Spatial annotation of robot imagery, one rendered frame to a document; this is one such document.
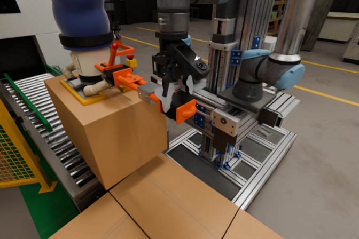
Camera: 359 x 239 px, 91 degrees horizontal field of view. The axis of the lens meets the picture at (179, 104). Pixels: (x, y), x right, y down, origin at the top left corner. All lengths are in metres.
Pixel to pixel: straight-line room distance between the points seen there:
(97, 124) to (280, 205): 1.59
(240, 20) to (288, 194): 1.51
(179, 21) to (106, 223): 0.96
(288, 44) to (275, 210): 1.39
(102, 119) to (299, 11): 0.80
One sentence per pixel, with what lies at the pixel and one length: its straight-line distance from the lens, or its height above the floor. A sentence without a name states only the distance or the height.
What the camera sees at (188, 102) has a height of 1.23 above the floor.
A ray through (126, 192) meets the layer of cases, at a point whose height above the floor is 0.54.
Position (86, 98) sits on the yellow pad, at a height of 1.09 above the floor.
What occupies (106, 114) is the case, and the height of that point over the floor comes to 1.07.
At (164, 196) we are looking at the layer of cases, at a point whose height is 0.54.
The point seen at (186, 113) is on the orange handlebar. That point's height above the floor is 1.21.
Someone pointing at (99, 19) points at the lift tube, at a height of 1.40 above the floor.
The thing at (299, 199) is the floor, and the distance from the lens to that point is 2.00.
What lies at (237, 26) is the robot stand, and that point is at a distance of 1.11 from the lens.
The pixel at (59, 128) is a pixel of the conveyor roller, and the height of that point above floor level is 0.54.
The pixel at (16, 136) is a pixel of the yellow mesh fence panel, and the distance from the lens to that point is 1.73.
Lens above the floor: 1.48
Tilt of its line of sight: 32 degrees down
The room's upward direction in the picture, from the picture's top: straight up
